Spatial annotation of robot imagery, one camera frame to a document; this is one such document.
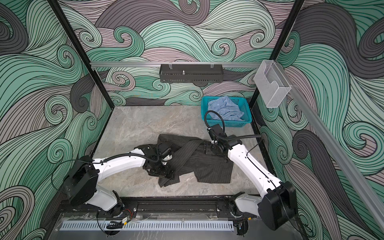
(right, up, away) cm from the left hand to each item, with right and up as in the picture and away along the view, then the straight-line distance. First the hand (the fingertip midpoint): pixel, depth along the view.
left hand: (168, 176), depth 80 cm
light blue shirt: (+41, +38, +30) cm, 63 cm away
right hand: (+23, +14, +1) cm, 27 cm away
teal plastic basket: (+25, +29, 0) cm, 39 cm away
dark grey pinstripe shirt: (+13, +8, +6) cm, 17 cm away
